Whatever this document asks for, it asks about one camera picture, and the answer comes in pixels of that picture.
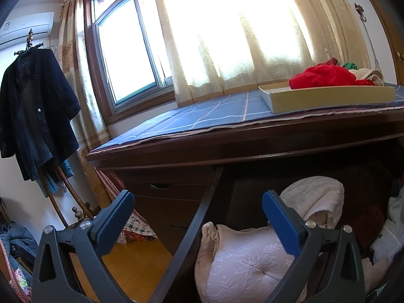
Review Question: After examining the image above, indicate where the blue checked tablecloth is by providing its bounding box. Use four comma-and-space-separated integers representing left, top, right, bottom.
85, 82, 404, 157

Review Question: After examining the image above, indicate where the brown wooden door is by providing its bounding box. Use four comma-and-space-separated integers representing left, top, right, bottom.
363, 0, 404, 83

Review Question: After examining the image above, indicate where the wooden coat rack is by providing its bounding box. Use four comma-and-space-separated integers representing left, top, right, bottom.
14, 28, 102, 228

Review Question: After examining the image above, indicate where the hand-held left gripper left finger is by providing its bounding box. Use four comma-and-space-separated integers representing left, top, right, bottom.
32, 189, 136, 303

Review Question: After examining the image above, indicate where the dark wooden drawer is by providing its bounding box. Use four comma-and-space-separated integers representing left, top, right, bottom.
147, 151, 404, 303

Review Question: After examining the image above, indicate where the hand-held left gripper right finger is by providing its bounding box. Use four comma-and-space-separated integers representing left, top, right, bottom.
262, 190, 367, 303

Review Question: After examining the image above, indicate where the dark red underwear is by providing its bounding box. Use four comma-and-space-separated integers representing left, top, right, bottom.
357, 205, 386, 253

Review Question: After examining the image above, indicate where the white dotted underwear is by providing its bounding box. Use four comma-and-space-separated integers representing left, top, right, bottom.
279, 177, 345, 228

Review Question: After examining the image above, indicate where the checked cloth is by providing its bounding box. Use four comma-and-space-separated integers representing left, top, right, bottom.
118, 211, 157, 243

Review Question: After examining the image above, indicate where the dark hanging jacket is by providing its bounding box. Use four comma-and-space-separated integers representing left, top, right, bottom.
0, 49, 81, 182

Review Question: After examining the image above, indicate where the pink lace bra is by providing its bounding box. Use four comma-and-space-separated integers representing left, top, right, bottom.
194, 221, 308, 303

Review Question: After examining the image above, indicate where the closed desk drawer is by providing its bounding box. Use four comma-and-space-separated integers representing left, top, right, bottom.
136, 196, 206, 248
121, 172, 220, 198

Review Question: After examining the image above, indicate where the teal hanging garment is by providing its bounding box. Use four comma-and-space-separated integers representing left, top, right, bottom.
35, 159, 74, 198

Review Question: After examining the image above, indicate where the white air conditioner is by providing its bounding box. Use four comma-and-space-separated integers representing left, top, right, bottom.
0, 13, 55, 51

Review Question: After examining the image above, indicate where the beige patterned side curtain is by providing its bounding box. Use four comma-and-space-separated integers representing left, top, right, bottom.
58, 0, 109, 177

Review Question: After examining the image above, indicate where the beige ribbed cloth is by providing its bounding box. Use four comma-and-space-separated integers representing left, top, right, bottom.
361, 252, 398, 294

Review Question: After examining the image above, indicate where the shallow yellow cardboard tray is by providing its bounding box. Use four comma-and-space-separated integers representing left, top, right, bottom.
258, 82, 396, 115

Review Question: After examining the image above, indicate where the wood framed window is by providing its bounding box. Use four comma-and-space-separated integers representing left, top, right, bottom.
84, 0, 177, 123

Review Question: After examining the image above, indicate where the blue jacket heap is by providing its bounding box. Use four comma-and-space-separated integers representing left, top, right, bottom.
0, 221, 38, 266

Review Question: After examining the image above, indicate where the beige underwear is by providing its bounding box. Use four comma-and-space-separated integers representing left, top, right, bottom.
353, 68, 385, 86

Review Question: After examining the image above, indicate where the cream lace curtain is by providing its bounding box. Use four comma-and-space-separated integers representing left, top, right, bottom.
150, 0, 373, 108

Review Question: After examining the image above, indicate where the dark wooden desk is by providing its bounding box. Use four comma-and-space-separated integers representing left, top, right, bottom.
85, 103, 404, 259

